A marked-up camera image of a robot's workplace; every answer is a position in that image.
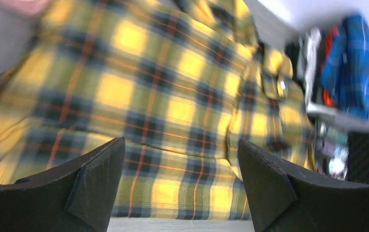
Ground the white folded garment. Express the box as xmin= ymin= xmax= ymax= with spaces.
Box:
xmin=297 ymin=28 xmax=337 ymax=116

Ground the pink plastic laundry basket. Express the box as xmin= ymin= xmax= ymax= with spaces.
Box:
xmin=0 ymin=0 xmax=51 ymax=16

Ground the blue plaid folded shirt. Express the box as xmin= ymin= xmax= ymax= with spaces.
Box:
xmin=319 ymin=14 xmax=369 ymax=120

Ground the yellow plaid flannel shirt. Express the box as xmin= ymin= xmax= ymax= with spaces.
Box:
xmin=0 ymin=0 xmax=314 ymax=220

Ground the black foam-lined carrying case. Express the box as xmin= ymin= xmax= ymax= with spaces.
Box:
xmin=314 ymin=118 xmax=369 ymax=185

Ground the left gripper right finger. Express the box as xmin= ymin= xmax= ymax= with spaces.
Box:
xmin=238 ymin=140 xmax=369 ymax=232

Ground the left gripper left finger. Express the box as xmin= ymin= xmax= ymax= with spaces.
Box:
xmin=0 ymin=138 xmax=125 ymax=232

